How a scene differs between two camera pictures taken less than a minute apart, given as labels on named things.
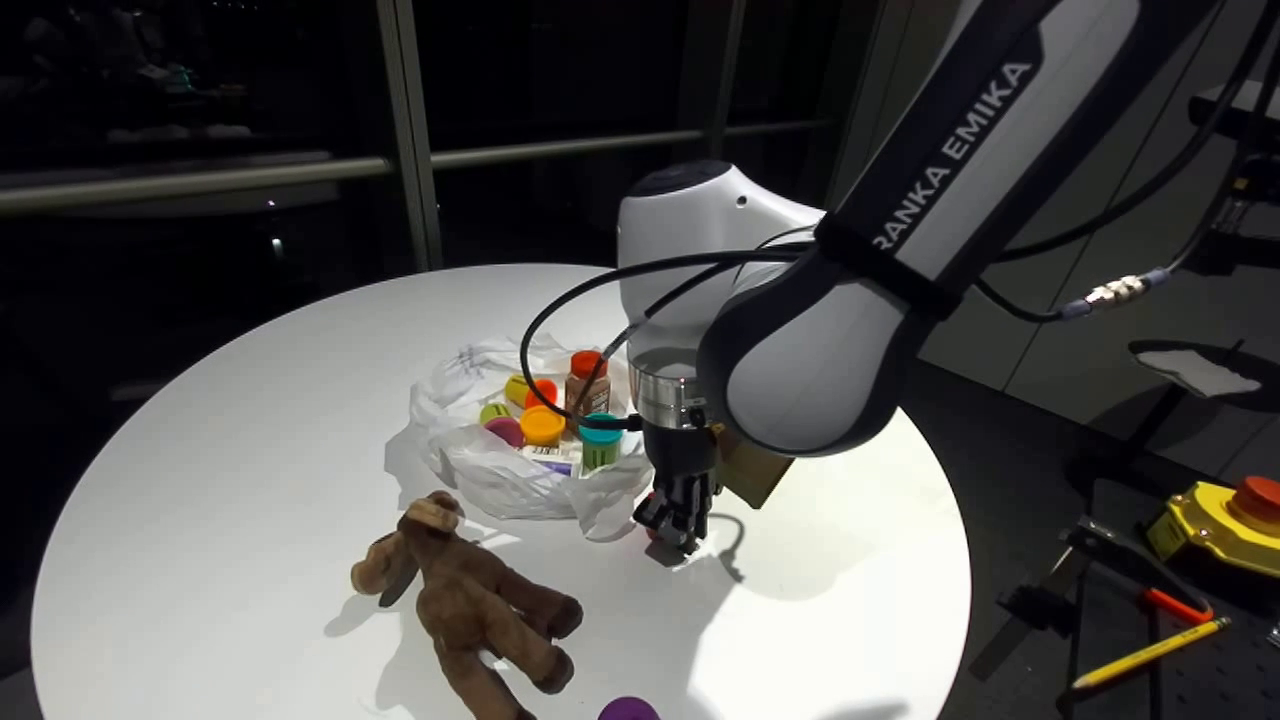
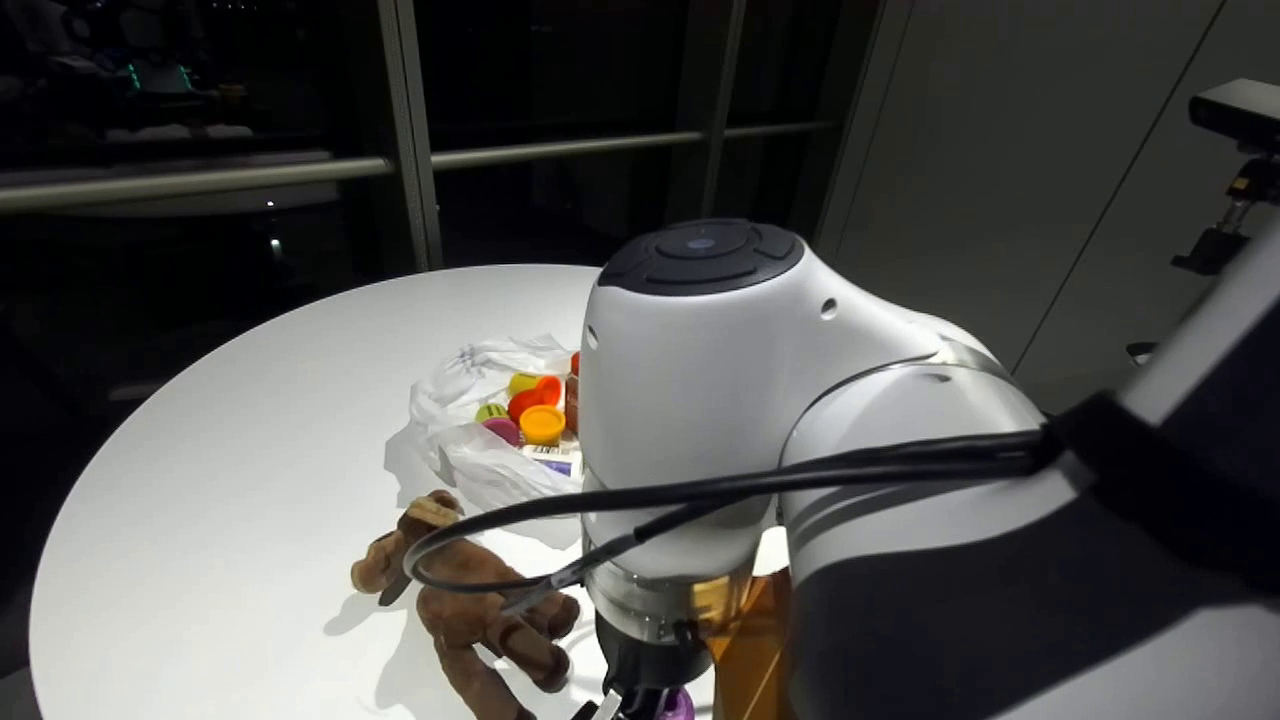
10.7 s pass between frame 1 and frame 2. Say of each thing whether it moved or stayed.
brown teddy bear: stayed
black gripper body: moved
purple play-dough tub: moved
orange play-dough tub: stayed
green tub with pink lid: stayed
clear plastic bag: stayed
